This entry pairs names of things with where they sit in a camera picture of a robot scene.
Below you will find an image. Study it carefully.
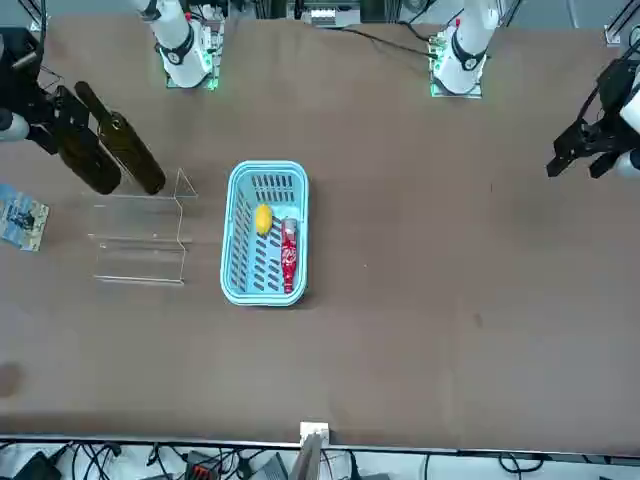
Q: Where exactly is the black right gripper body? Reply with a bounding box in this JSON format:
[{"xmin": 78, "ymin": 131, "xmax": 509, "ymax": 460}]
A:
[{"xmin": 0, "ymin": 62, "xmax": 57, "ymax": 130}]

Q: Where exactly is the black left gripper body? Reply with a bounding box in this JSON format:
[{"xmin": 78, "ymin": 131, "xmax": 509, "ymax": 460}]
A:
[{"xmin": 582, "ymin": 59, "xmax": 639, "ymax": 146}]

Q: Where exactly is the dark green glass wine bottle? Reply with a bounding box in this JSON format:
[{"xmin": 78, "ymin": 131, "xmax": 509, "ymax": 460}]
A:
[
  {"xmin": 52, "ymin": 117, "xmax": 122, "ymax": 196},
  {"xmin": 73, "ymin": 80, "xmax": 167, "ymax": 196}
]

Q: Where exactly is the clear acrylic stepped shelf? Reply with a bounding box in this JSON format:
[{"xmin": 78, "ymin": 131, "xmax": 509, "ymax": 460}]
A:
[{"xmin": 87, "ymin": 168, "xmax": 200, "ymax": 287}]

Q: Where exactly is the blue printed packet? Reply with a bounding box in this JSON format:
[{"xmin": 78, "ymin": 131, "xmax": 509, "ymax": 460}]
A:
[{"xmin": 0, "ymin": 183, "xmax": 50, "ymax": 251}]

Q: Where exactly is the yellow lemon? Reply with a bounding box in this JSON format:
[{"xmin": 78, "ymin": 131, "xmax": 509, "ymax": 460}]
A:
[{"xmin": 254, "ymin": 203, "xmax": 274, "ymax": 236}]

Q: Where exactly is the light blue plastic basket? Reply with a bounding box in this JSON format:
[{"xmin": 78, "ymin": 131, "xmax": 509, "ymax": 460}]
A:
[{"xmin": 219, "ymin": 159, "xmax": 311, "ymax": 307}]

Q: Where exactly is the red cola bottle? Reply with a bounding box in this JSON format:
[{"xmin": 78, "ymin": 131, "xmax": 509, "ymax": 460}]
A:
[{"xmin": 279, "ymin": 217, "xmax": 301, "ymax": 295}]

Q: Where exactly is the white power strip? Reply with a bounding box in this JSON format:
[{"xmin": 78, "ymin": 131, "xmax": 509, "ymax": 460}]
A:
[{"xmin": 307, "ymin": 8, "xmax": 354, "ymax": 27}]

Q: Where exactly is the black power adapter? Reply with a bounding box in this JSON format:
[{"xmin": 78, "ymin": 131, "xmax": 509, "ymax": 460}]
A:
[{"xmin": 12, "ymin": 449, "xmax": 62, "ymax": 480}]

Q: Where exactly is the black hub with orange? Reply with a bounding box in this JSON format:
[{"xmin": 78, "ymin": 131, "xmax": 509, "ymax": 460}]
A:
[{"xmin": 183, "ymin": 449, "xmax": 222, "ymax": 480}]

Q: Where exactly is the grey power adapter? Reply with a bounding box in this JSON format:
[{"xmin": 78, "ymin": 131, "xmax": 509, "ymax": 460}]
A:
[{"xmin": 248, "ymin": 452, "xmax": 290, "ymax": 480}]

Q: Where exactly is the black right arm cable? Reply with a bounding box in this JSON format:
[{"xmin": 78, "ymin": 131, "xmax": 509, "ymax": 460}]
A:
[{"xmin": 34, "ymin": 0, "xmax": 51, "ymax": 94}]

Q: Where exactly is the aluminium frame rail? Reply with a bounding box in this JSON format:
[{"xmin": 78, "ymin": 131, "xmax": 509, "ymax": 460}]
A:
[{"xmin": 605, "ymin": 0, "xmax": 640, "ymax": 32}]

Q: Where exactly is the black cable on table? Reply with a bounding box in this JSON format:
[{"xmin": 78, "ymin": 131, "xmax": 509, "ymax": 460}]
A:
[{"xmin": 335, "ymin": 24, "xmax": 436, "ymax": 57}]

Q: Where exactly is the white mounting bracket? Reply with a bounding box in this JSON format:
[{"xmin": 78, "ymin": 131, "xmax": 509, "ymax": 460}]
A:
[{"xmin": 299, "ymin": 421, "xmax": 331, "ymax": 446}]

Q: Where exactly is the aluminium camera post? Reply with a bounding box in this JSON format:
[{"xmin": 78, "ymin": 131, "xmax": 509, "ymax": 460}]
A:
[{"xmin": 289, "ymin": 432, "xmax": 324, "ymax": 480}]

